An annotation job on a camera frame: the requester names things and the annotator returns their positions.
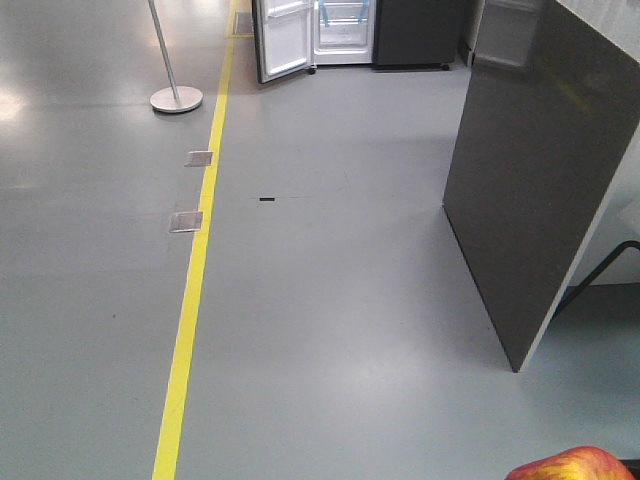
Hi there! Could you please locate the black table leg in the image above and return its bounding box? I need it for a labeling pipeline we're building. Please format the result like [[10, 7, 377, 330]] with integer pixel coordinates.
[[554, 240, 639, 317]]

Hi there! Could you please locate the grey speckled kitchen counter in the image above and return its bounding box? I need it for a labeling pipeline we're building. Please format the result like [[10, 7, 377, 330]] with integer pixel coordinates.
[[443, 1, 639, 371]]

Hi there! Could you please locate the white fridge interior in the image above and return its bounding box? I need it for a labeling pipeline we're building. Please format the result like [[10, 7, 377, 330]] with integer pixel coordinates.
[[313, 0, 376, 66]]

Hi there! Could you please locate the fridge door with shelves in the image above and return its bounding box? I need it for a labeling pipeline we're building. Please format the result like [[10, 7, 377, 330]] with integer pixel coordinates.
[[252, 0, 316, 84]]

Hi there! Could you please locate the red yellow apple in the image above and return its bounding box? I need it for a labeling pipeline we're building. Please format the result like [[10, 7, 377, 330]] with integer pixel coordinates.
[[506, 446, 635, 480]]

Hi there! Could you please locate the metal floor plate near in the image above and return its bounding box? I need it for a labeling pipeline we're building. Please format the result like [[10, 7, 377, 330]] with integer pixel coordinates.
[[169, 211, 204, 233]]

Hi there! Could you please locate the metal floor plate far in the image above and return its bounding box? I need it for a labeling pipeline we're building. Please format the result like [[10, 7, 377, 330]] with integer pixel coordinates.
[[184, 151, 214, 168]]

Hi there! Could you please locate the metal floor plate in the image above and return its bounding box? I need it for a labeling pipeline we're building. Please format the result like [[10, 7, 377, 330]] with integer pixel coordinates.
[[169, 211, 204, 233], [184, 151, 214, 168]]

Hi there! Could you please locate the silver floor stand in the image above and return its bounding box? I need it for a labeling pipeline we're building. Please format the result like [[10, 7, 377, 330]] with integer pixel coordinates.
[[147, 0, 204, 114]]

